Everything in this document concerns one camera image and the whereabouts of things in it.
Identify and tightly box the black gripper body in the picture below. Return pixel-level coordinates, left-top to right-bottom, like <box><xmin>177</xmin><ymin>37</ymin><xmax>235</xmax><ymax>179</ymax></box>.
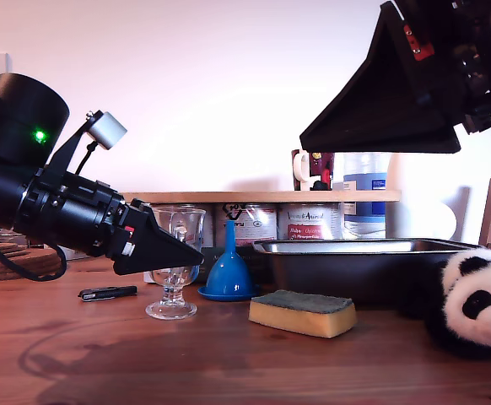
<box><xmin>19</xmin><ymin>168</ymin><xmax>152</xmax><ymax>259</ymax></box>

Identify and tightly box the footed glass cup with handle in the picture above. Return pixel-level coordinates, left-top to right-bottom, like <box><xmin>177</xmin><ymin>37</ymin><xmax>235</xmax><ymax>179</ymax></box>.
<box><xmin>145</xmin><ymin>205</ymin><xmax>208</xmax><ymax>321</ymax></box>

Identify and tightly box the wooden shelf board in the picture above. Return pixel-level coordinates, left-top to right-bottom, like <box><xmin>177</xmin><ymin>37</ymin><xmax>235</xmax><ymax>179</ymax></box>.
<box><xmin>121</xmin><ymin>190</ymin><xmax>402</xmax><ymax>203</ymax></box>

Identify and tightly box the dark green box flag print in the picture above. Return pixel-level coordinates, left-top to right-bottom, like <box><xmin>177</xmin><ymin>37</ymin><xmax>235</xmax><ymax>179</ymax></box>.
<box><xmin>143</xmin><ymin>247</ymin><xmax>267</xmax><ymax>284</ymax></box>

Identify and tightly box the black pocket knife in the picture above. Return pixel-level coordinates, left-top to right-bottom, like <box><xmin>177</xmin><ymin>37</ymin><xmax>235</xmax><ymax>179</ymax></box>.
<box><xmin>78</xmin><ymin>284</ymin><xmax>139</xmax><ymax>303</ymax></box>

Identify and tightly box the clear plastic water bottle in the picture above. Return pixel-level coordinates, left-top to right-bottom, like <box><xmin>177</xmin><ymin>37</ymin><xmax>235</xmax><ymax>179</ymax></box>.
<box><xmin>343</xmin><ymin>152</ymin><xmax>394</xmax><ymax>240</ymax></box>

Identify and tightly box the blue plastic funnel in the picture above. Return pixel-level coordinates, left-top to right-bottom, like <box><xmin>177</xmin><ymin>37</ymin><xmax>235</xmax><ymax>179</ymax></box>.
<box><xmin>197</xmin><ymin>219</ymin><xmax>262</xmax><ymax>302</ymax></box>

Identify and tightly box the white insulated bottle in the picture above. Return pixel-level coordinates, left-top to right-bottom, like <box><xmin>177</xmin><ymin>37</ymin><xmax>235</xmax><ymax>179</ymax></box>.
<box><xmin>386</xmin><ymin>152</ymin><xmax>434</xmax><ymax>240</ymax></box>

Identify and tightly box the silver tin can black scribble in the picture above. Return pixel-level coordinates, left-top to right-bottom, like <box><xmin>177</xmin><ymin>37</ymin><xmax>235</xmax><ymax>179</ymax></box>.
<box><xmin>214</xmin><ymin>203</ymin><xmax>278</xmax><ymax>248</ymax></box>

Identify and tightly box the white round ball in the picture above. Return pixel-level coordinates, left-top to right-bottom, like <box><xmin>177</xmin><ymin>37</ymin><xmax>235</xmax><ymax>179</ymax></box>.
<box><xmin>433</xmin><ymin>202</ymin><xmax>457</xmax><ymax>240</ymax></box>

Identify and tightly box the silver tin can script label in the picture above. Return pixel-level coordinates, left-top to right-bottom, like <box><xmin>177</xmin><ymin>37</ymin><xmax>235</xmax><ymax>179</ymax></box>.
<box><xmin>277</xmin><ymin>202</ymin><xmax>344</xmax><ymax>241</ymax></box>

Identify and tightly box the yellow sponge green scouring pad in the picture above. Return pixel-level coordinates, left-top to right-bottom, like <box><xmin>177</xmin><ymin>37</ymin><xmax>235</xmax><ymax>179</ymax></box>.
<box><xmin>247</xmin><ymin>289</ymin><xmax>358</xmax><ymax>339</ymax></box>

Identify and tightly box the dark metal baking tray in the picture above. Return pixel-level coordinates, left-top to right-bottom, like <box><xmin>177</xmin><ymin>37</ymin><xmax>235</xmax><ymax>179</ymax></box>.
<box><xmin>251</xmin><ymin>238</ymin><xmax>483</xmax><ymax>307</ymax></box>

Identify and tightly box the black and white panda plush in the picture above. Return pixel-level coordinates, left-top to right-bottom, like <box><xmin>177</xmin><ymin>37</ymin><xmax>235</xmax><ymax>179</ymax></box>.
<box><xmin>399</xmin><ymin>248</ymin><xmax>491</xmax><ymax>360</ymax></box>

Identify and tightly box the black camera cable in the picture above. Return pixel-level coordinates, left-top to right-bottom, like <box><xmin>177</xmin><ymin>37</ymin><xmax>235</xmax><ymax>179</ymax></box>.
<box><xmin>75</xmin><ymin>142</ymin><xmax>100</xmax><ymax>175</ymax></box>

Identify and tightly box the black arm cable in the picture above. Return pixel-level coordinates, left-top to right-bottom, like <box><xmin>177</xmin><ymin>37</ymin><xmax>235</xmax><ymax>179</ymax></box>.
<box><xmin>0</xmin><ymin>225</ymin><xmax>68</xmax><ymax>283</ymax></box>

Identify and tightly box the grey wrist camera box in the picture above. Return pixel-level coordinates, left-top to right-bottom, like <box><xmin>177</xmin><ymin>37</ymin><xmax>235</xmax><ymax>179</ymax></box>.
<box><xmin>49</xmin><ymin>110</ymin><xmax>128</xmax><ymax>178</ymax></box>

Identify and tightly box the dark red mug white handle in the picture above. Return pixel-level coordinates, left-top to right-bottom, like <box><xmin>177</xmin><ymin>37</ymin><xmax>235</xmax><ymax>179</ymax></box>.
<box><xmin>290</xmin><ymin>149</ymin><xmax>336</xmax><ymax>192</ymax></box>

